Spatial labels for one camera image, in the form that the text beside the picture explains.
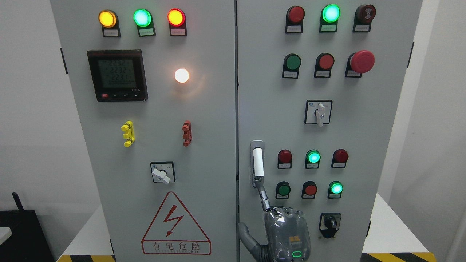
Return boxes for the silver door handle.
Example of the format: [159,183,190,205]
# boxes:
[250,140,265,188]

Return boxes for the grey left cabinet door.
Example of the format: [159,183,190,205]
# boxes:
[51,0,237,262]

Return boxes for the grey cabinet door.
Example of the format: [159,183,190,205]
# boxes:
[51,0,237,262]
[237,0,422,262]

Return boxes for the grey right cabinet door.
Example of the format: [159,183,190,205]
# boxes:
[237,0,422,262]

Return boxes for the red terminal connector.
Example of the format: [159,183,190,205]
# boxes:
[182,120,193,147]

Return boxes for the red indicator light middle left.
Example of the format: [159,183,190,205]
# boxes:
[277,149,292,169]

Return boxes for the white lit indicator light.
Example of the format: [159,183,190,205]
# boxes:
[174,68,190,83]

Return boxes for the green push button lower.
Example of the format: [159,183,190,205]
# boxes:
[275,181,291,199]

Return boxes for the green push button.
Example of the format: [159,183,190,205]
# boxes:
[275,181,291,199]
[282,53,301,79]

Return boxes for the green lit indicator middle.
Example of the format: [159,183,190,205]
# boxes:
[305,149,321,169]

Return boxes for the green lit indicator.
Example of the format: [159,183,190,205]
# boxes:
[305,149,321,169]
[319,4,341,33]

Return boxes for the green push button upper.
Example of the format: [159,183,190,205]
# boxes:
[282,53,301,79]

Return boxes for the red push button lower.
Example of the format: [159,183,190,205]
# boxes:
[301,181,318,199]

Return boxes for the red push button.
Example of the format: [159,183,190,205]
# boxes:
[301,181,318,199]
[313,53,335,78]

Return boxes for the yellow terminal connector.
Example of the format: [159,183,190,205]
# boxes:
[121,120,135,148]

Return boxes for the red indicator light middle right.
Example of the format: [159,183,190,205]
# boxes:
[331,149,348,168]

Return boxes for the red push button upper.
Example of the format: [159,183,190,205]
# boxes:
[313,53,335,78]

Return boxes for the red electrical warning sticker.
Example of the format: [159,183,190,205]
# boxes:
[141,192,212,255]

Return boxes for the green lit button lower right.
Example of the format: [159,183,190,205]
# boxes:
[327,181,344,199]

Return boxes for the red lit indicator light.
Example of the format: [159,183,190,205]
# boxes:
[167,8,187,36]

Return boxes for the black digital power meter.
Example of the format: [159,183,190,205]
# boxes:
[87,49,149,102]

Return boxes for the red indicator light top right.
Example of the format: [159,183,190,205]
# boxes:
[285,5,305,34]

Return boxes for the green indicator light top left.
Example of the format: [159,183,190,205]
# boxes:
[133,8,156,37]

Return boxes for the red emergency stop button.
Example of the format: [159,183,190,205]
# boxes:
[345,50,375,78]

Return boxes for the green lit indicator top right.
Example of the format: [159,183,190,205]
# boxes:
[319,4,341,33]

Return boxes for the yellow indicator light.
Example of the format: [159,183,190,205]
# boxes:
[98,9,121,37]

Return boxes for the dark red buzzer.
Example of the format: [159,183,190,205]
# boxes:
[353,4,376,33]

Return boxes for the white platform with hazard stripes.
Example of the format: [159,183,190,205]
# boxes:
[58,195,436,262]

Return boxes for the black box with antenna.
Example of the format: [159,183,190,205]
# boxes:
[0,192,54,262]

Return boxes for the white rotary switch left door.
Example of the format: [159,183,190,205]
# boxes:
[150,161,176,184]

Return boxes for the white rotary switch upper right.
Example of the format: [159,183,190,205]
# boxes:
[304,100,333,127]

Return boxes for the black rotary selector switch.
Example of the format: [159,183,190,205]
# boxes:
[319,213,341,239]

